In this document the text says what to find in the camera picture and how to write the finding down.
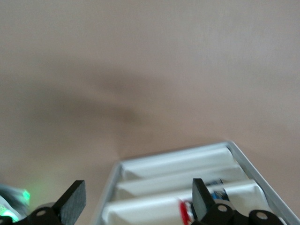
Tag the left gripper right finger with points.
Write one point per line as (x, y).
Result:
(200, 199)

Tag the white drawer cabinet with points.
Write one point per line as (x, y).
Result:
(264, 187)

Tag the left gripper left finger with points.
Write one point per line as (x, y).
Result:
(75, 199)

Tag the white plastic drawer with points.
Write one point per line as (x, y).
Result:
(175, 164)
(140, 211)
(164, 185)

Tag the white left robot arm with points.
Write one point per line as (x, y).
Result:
(14, 194)

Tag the red mushroom push button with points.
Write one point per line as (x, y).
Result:
(185, 211)

